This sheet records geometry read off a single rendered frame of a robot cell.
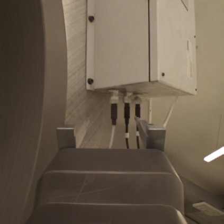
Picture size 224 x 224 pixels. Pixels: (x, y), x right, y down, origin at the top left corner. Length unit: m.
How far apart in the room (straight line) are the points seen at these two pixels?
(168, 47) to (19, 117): 0.22
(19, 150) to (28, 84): 0.08
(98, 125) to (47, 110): 0.13
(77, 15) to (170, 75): 0.17
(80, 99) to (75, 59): 0.06
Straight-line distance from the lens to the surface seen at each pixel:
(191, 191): 5.64
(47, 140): 0.17
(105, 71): 0.26
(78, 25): 0.29
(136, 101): 0.31
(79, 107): 0.25
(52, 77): 0.18
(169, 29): 0.26
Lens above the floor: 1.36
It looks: 34 degrees up
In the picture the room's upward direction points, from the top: 36 degrees clockwise
